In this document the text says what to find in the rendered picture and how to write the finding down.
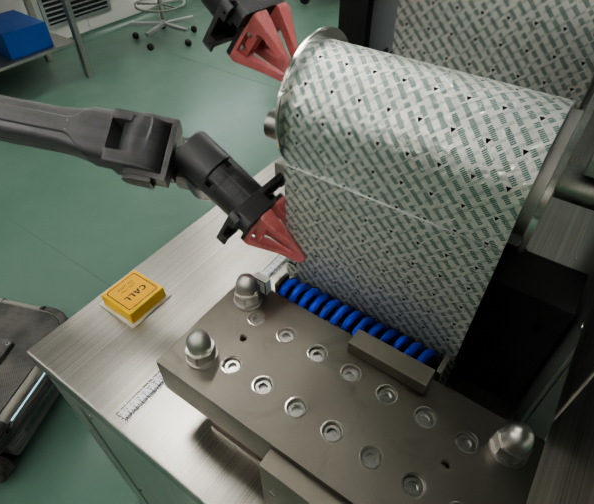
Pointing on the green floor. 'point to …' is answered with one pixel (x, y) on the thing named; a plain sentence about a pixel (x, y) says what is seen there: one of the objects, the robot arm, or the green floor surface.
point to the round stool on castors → (161, 18)
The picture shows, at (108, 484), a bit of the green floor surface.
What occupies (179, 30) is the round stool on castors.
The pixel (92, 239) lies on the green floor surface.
